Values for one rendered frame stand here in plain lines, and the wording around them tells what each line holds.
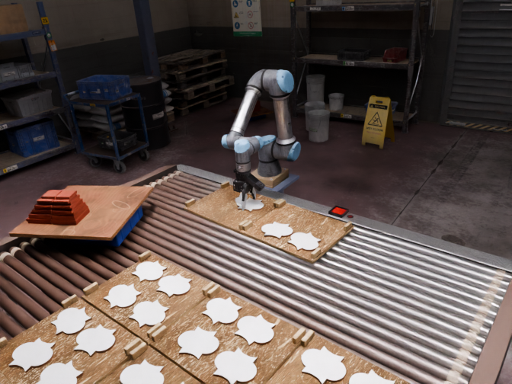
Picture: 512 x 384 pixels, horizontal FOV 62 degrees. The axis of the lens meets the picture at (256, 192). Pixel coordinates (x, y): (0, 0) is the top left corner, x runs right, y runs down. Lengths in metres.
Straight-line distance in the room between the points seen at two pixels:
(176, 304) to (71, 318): 0.38
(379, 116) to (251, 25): 3.14
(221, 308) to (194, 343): 0.18
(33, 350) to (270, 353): 0.79
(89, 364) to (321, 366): 0.74
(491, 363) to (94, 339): 1.26
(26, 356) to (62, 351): 0.11
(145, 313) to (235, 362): 0.42
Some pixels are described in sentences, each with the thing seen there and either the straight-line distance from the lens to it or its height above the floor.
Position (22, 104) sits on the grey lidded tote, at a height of 0.80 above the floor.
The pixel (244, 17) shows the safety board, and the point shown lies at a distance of 7.82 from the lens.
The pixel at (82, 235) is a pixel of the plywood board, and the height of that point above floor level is 1.04.
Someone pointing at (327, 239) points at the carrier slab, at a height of 0.94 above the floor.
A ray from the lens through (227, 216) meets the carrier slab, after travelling 2.20.
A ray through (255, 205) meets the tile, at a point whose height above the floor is 0.95.
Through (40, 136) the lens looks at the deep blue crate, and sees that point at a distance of 6.21.
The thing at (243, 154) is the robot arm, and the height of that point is 1.24.
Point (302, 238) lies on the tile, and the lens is 1.96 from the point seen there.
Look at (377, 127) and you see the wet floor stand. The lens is 5.58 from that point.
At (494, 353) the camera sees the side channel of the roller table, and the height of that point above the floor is 0.95.
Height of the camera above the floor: 2.02
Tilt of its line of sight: 27 degrees down
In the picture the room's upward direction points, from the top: 4 degrees counter-clockwise
